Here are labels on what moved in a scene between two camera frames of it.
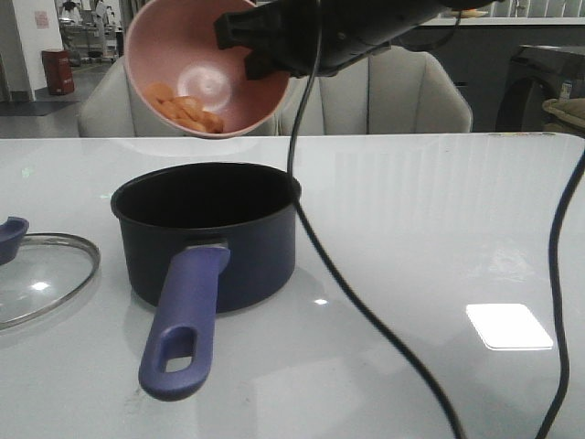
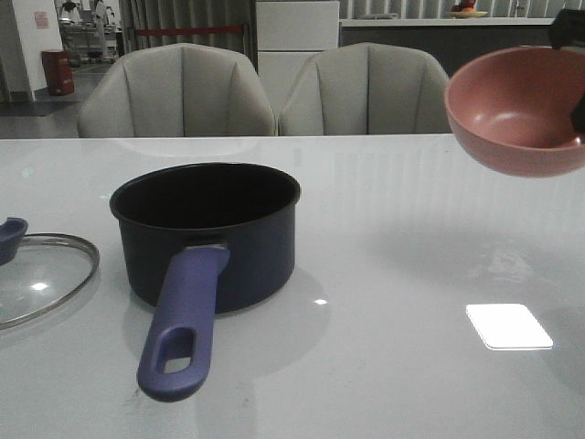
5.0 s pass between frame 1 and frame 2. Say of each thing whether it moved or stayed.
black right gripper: moved
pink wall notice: stayed
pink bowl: moved
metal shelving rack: stayed
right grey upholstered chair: stayed
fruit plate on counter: stayed
